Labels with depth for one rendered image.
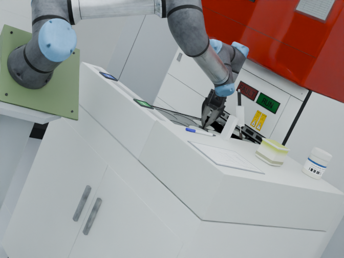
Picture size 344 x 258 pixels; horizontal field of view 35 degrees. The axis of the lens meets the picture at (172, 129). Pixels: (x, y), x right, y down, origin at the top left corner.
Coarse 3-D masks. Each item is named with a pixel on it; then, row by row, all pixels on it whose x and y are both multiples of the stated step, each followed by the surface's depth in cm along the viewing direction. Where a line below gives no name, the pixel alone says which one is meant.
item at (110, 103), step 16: (80, 64) 210; (80, 80) 208; (96, 80) 200; (112, 80) 201; (80, 96) 206; (96, 96) 198; (112, 96) 191; (128, 96) 187; (96, 112) 196; (112, 112) 189; (128, 112) 182; (144, 112) 175; (112, 128) 187; (128, 128) 180; (144, 128) 174; (128, 144) 179; (144, 144) 173
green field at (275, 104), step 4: (260, 96) 222; (264, 96) 220; (260, 100) 222; (264, 100) 220; (268, 100) 218; (272, 100) 217; (264, 104) 220; (268, 104) 218; (272, 104) 217; (276, 104) 215; (268, 108) 218; (272, 108) 216; (276, 108) 215
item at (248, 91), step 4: (240, 84) 231; (244, 84) 230; (240, 88) 231; (244, 88) 229; (248, 88) 228; (244, 92) 229; (248, 92) 227; (252, 92) 225; (256, 92) 224; (248, 96) 227; (252, 96) 225
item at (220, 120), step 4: (208, 116) 243; (216, 120) 237; (220, 120) 235; (224, 120) 233; (224, 124) 233; (236, 128) 227; (236, 132) 227; (244, 136) 223; (248, 136) 223; (244, 140) 223; (248, 140) 221; (252, 140) 220
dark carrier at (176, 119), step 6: (156, 108) 218; (162, 114) 213; (168, 114) 218; (174, 114) 223; (180, 114) 227; (174, 120) 211; (180, 120) 216; (186, 120) 222; (192, 120) 226; (186, 126) 211; (198, 126) 220
